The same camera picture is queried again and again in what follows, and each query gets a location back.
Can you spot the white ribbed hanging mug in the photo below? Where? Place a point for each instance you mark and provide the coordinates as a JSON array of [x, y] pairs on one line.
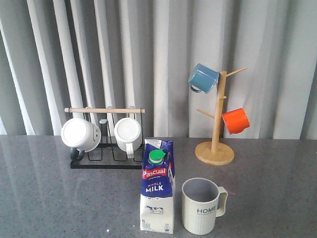
[[128, 135]]

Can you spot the wooden mug tree stand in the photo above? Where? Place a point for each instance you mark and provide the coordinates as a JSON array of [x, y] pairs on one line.
[[214, 152]]

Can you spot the orange enamel mug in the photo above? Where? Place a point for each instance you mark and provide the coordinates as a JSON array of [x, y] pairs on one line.
[[236, 121]]

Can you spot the white HOME mug on table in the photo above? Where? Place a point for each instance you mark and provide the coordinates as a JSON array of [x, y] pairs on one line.
[[202, 202]]

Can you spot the white smiley hanging mug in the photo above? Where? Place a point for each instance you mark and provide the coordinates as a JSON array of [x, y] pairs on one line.
[[81, 136]]

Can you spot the blue enamel mug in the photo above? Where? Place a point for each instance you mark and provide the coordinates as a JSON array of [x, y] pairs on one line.
[[203, 79]]

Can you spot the blue white milk carton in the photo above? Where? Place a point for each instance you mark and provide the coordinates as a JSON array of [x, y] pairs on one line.
[[158, 187]]

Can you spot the black wire mug rack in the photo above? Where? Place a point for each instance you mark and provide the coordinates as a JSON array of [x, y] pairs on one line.
[[107, 155]]

